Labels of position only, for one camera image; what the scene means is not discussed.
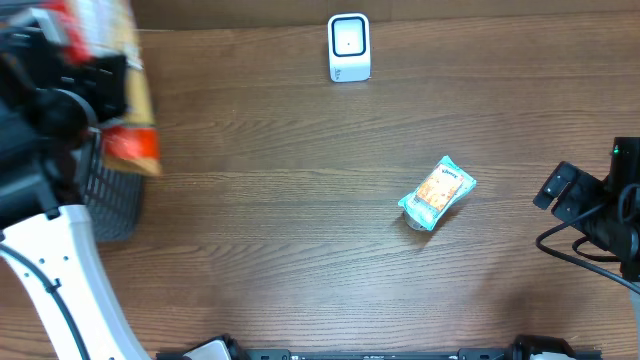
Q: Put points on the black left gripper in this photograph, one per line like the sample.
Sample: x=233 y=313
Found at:
x=105 y=80

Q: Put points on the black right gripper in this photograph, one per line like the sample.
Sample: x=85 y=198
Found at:
x=578 y=195

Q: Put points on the orange spaghetti package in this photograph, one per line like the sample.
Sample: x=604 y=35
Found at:
x=100 y=27

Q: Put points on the teal wet wipes pack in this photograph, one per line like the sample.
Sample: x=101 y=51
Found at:
x=426 y=215

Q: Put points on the orange Kleenex tissue pack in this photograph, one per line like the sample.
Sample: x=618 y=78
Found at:
x=440 y=187

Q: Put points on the green lid jar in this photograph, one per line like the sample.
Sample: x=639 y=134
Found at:
x=412 y=223

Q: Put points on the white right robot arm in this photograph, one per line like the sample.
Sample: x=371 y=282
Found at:
x=617 y=260

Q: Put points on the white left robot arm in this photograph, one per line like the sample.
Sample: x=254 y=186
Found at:
x=58 y=200

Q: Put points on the white barcode scanner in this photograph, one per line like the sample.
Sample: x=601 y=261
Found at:
x=349 y=47

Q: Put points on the grey plastic basket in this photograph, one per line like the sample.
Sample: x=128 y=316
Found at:
x=113 y=198

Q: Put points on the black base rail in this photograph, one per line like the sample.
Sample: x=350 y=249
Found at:
x=524 y=347

